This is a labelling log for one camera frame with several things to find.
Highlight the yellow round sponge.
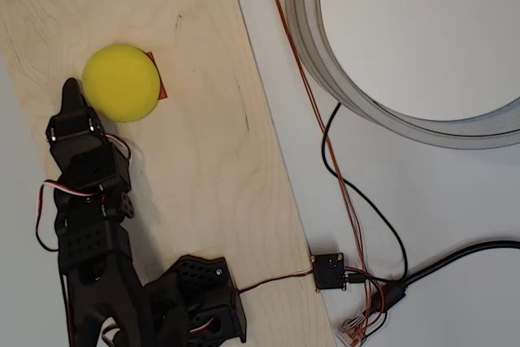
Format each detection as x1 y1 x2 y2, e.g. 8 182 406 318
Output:
81 44 162 124

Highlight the red square plate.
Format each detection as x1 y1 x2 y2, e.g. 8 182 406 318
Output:
145 51 168 101

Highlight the light plywood board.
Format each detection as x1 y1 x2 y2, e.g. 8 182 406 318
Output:
0 0 338 347

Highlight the grey round lamp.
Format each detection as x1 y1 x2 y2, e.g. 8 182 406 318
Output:
284 0 520 151

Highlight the black controller board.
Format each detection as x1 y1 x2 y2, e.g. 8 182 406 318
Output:
310 252 349 293

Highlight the wrist servo cable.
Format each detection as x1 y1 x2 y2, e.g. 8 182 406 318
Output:
35 179 105 253

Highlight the gripper servo cable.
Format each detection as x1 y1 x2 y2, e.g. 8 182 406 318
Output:
104 133 133 165

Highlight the red white black servo cable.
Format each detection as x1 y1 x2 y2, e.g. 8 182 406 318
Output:
237 267 316 295

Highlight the thin black cable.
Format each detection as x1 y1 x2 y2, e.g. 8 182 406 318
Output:
322 102 409 285

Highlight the orange twin wire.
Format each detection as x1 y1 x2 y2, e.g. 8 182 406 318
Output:
262 0 387 323

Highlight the clear wire connector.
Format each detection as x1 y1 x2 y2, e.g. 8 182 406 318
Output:
336 316 369 346

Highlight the thick black power cable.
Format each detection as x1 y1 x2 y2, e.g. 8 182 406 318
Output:
373 240 520 315

